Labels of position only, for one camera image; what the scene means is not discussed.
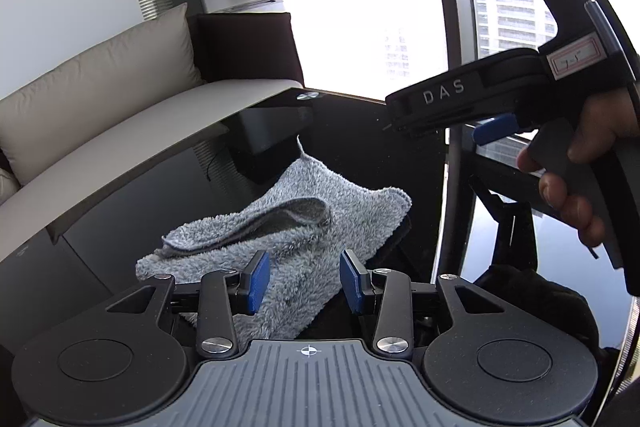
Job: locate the grey fluffy towel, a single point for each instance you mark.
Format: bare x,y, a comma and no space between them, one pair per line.
310,217

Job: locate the black metal frame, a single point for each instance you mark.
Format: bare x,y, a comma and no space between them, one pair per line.
515,227

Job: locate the beige sofa with dark frame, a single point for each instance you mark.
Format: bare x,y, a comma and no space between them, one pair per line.
125,132

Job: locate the dark cloth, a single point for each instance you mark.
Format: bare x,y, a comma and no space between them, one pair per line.
540,302

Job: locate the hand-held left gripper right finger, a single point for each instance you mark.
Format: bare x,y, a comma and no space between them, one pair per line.
350,282

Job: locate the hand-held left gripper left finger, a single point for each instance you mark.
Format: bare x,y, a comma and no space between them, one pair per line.
260,282

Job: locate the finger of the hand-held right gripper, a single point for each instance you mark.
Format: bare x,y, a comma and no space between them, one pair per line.
495,129

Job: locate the large beige cushion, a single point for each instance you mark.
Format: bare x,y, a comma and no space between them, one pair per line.
90,97

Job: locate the small beige cushion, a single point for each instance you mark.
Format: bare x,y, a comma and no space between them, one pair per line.
6,187

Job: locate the person's right hand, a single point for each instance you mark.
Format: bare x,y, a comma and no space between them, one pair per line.
610,117

